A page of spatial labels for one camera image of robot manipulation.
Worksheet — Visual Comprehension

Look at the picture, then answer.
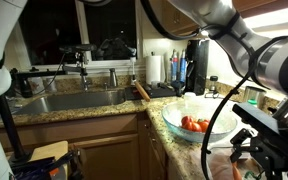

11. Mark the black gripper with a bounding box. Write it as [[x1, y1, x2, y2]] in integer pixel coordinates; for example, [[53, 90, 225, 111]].
[[230, 103, 288, 180]]

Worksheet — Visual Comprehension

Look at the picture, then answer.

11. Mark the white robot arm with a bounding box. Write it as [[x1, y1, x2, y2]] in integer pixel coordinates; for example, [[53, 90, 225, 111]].
[[169, 0, 288, 180]]

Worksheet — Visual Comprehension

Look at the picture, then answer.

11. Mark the glass bowl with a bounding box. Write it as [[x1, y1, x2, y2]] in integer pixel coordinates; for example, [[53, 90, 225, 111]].
[[162, 100, 237, 143]]

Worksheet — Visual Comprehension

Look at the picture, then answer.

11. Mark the white mesh produce bag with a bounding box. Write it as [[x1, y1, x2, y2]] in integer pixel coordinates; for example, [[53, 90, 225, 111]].
[[206, 139, 268, 180]]

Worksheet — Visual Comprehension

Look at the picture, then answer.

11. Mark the stainless steel cup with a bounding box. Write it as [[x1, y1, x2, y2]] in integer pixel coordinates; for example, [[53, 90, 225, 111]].
[[243, 86, 266, 109]]

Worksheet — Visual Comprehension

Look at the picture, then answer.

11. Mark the small glass shaker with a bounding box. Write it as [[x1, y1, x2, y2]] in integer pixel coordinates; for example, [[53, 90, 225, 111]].
[[204, 76, 219, 99]]

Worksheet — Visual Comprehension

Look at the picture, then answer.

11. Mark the red tomato middle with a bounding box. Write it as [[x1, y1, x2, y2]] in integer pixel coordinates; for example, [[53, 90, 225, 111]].
[[184, 122, 202, 132]]

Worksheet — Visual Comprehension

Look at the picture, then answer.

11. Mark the red tomato left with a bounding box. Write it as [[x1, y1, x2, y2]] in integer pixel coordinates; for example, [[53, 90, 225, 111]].
[[181, 116, 194, 127]]

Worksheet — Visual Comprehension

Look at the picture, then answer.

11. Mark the white plastic lid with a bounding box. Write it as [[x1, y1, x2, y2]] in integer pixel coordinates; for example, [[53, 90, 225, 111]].
[[184, 92, 197, 98]]

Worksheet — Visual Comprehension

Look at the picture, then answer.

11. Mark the blue bottle right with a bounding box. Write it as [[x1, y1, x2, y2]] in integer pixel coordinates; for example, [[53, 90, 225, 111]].
[[179, 49, 186, 83]]

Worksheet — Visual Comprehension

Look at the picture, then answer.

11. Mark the blue bottle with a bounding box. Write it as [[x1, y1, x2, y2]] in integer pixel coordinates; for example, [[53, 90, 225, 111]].
[[171, 49, 178, 82], [179, 49, 186, 83]]

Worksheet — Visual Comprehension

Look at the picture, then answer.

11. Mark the blue bottle left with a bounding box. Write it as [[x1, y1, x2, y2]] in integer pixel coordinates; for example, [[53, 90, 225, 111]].
[[171, 49, 178, 82]]

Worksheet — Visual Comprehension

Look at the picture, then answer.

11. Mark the paper towel roll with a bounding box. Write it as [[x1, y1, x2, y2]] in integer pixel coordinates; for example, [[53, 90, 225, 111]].
[[145, 55, 161, 84]]

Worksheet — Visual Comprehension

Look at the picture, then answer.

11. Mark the wooden lower cabinet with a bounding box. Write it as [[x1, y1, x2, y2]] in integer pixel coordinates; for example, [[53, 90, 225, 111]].
[[0, 111, 168, 180]]

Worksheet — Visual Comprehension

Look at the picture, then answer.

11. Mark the wooden cabinet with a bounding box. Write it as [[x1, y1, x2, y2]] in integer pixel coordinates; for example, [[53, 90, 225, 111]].
[[0, 111, 168, 180], [148, 0, 288, 36]]

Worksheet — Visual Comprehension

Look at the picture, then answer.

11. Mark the wooden upper cabinet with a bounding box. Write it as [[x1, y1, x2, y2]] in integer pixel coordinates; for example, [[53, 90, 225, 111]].
[[148, 0, 288, 36]]

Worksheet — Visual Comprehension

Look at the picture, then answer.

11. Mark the stainless kitchen sink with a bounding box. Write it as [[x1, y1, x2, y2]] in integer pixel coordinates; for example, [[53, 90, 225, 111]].
[[16, 90, 125, 115]]

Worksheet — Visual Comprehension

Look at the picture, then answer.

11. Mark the kitchen faucet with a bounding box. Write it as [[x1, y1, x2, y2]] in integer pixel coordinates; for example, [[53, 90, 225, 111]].
[[59, 44, 96, 91]]

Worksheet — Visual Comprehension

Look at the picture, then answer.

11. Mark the wooden handle utensil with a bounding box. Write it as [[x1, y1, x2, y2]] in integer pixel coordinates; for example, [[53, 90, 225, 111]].
[[134, 81, 150, 102]]

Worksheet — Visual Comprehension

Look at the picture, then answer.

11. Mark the black power cable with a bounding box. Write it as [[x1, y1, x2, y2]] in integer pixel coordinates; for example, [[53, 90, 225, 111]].
[[140, 0, 288, 180]]

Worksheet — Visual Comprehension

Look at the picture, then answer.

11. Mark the black camera stand pole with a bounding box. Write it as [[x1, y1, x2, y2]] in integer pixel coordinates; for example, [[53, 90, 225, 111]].
[[0, 94, 32, 164]]

